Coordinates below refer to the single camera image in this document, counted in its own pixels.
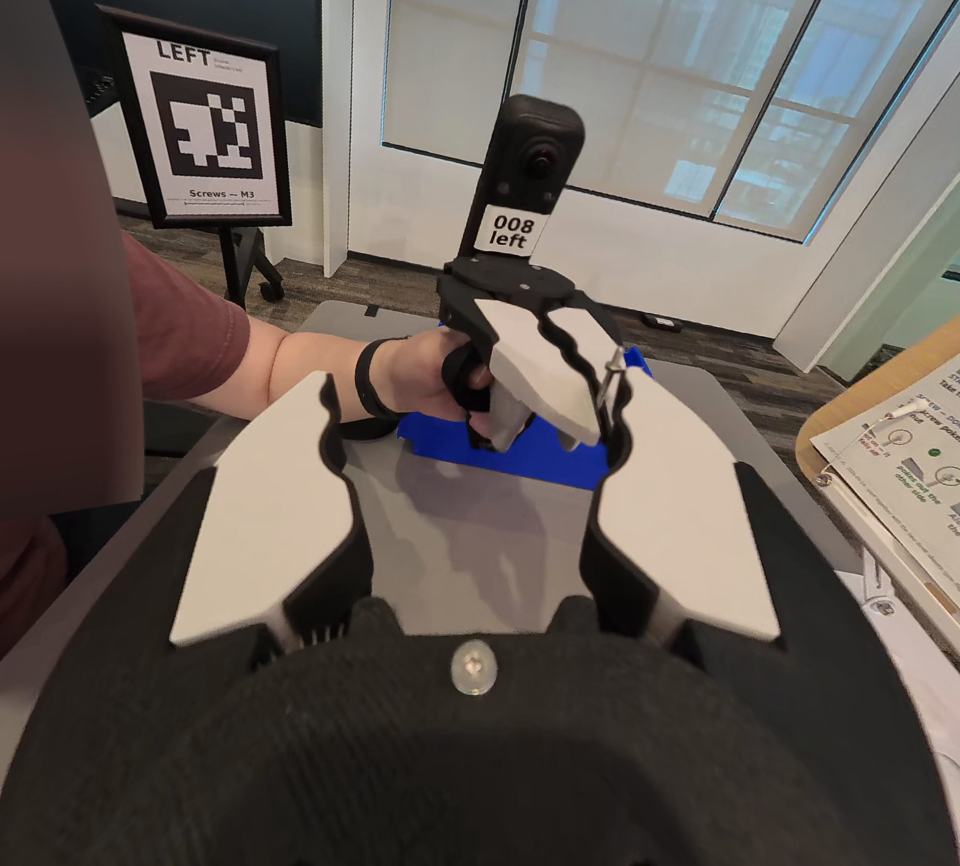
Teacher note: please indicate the person's maroon shirt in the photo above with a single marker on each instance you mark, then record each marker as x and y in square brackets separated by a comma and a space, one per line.
[187, 326]

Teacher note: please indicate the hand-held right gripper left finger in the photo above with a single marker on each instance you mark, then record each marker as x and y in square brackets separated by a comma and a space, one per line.
[270, 521]

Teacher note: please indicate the black wrist rest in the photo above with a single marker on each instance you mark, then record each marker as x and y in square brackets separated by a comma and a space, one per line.
[367, 430]

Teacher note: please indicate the large window with blinds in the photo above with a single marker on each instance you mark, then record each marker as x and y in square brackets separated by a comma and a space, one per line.
[675, 56]

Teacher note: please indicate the instruction sheet on stand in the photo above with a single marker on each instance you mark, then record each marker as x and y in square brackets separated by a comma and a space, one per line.
[817, 424]

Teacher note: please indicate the framed fiducial marker sign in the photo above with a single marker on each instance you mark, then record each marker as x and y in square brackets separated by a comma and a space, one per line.
[202, 124]

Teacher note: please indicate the person's left hand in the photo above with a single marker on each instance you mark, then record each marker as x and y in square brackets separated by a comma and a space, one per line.
[420, 375]

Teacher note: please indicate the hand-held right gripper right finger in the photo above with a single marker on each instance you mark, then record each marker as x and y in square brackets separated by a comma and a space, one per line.
[682, 521]

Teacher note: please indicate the black floor power box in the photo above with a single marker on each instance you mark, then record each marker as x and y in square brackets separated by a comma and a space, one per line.
[661, 322]

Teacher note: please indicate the blue divided plastic bin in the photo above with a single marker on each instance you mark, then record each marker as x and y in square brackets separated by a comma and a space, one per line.
[525, 461]

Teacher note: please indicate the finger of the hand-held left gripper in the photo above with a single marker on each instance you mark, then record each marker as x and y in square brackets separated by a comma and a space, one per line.
[589, 337]
[525, 364]

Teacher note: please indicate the black sign stand legs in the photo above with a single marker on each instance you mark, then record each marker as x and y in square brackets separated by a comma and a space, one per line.
[247, 266]

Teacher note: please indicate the white stand base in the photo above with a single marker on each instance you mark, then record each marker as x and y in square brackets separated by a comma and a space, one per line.
[915, 656]

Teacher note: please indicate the silver bolt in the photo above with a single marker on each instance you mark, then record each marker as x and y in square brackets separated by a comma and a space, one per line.
[609, 375]

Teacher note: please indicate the person's left forearm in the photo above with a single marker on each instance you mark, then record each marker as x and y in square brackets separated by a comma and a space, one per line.
[300, 364]

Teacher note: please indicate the printed instruction sheet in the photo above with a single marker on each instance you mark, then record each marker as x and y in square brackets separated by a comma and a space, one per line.
[900, 461]

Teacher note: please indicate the black wrist band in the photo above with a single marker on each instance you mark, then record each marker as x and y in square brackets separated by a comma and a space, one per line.
[369, 379]

